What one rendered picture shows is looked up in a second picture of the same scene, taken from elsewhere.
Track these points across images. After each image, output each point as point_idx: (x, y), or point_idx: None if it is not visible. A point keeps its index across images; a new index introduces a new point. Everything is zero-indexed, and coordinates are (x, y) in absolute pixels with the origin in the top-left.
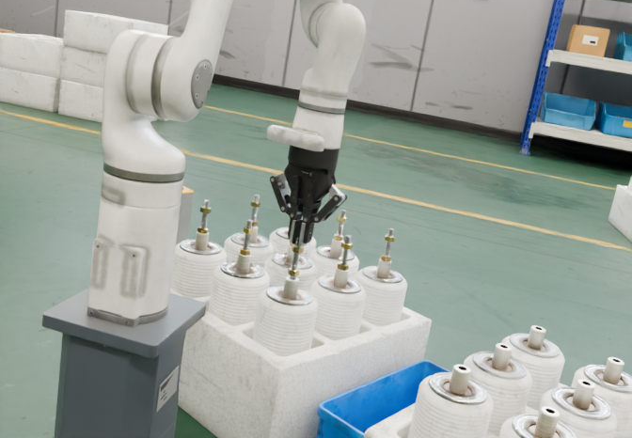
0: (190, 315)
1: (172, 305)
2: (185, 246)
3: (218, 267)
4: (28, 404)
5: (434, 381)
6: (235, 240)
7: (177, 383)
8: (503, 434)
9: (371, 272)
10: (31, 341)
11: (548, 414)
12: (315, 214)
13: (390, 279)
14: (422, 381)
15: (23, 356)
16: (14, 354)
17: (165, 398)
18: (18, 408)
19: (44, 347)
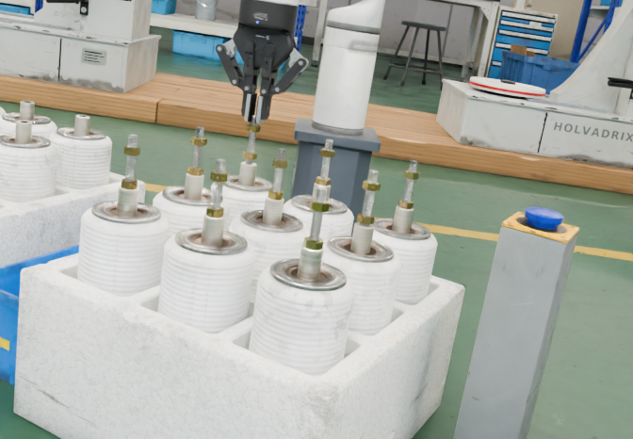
0: (297, 125)
1: (314, 129)
2: (414, 225)
3: (348, 208)
4: (460, 348)
5: (100, 136)
6: (378, 244)
7: (293, 184)
8: (56, 127)
9: (146, 213)
10: (573, 418)
11: (30, 101)
12: (243, 76)
13: (115, 203)
14: (108, 142)
15: (544, 396)
16: (555, 396)
17: (292, 178)
18: (462, 344)
19: (549, 413)
